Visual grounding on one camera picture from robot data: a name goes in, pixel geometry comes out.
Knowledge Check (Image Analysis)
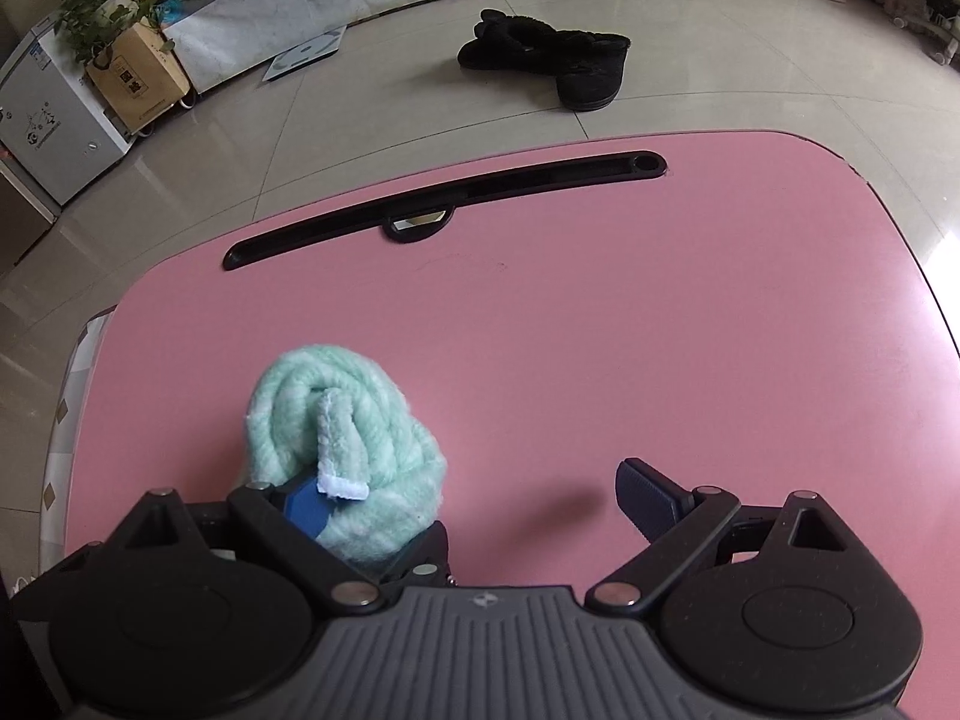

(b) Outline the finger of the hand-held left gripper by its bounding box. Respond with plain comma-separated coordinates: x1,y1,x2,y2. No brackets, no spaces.
379,521,451,590

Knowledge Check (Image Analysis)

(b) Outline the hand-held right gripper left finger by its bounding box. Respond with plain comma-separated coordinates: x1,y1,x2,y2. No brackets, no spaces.
105,472,380,608

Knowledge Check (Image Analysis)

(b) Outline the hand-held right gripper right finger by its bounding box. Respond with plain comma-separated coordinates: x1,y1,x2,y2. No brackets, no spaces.
585,457,856,608

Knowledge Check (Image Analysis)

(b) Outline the mint green towel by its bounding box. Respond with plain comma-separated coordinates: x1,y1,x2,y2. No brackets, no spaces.
244,345,449,563

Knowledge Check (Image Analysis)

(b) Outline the checkered cloth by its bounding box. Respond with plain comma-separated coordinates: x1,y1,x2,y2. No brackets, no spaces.
41,307,113,563

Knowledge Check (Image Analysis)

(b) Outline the grey refrigerator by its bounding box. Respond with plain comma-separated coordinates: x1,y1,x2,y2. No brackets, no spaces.
0,157,57,263

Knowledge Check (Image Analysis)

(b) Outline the black fluffy slipper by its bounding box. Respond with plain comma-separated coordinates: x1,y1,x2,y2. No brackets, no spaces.
457,9,560,74
555,30,632,112

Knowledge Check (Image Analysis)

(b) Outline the white chest freezer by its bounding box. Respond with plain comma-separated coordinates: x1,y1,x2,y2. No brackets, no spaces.
0,22,132,207

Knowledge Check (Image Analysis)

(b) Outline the bathroom scale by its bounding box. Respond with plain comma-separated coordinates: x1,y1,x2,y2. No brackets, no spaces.
261,25,347,83

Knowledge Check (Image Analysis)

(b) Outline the brown cardboard box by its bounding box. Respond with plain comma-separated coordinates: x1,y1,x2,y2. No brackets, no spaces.
86,22,192,132

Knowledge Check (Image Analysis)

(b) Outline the marble-print covered cabinet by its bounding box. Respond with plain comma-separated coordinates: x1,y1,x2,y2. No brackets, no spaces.
161,0,541,95

